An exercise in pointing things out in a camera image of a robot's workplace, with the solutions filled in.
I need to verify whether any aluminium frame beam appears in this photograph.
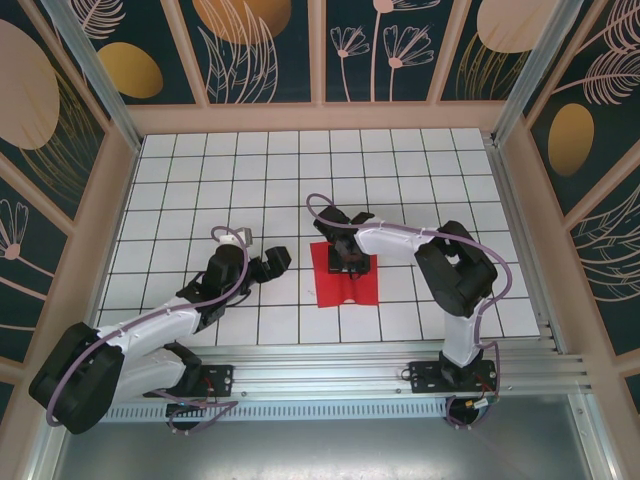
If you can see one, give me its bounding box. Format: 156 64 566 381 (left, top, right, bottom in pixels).
569 394 624 480
19 402 74 480

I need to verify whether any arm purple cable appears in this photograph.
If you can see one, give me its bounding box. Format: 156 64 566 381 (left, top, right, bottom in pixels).
305 193 512 432
46 225 251 437

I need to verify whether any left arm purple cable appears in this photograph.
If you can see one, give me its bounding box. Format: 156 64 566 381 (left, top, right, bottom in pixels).
46 225 251 437

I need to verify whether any aluminium mounting rail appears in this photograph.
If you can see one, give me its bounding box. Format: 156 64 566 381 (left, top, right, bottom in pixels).
144 343 595 401

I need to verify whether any red paper sheet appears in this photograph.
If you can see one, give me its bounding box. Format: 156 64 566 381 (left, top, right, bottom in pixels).
309 241 380 309

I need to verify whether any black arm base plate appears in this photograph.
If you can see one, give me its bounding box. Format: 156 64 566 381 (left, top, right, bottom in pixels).
197 363 236 397
408 358 500 395

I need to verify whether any slotted grey cable duct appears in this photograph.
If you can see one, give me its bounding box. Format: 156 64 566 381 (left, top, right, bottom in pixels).
99 402 451 422

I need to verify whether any grey metal sheet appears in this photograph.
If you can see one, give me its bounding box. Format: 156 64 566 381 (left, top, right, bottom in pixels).
49 418 596 480

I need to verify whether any aluminium corner post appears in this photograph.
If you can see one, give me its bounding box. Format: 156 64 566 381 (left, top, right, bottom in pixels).
42 0 144 154
492 0 601 147

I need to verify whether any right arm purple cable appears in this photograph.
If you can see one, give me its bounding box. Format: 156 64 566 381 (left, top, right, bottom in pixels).
305 193 512 432

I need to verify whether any aluminium side rail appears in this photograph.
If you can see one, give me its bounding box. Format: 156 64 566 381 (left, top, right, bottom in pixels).
487 142 569 354

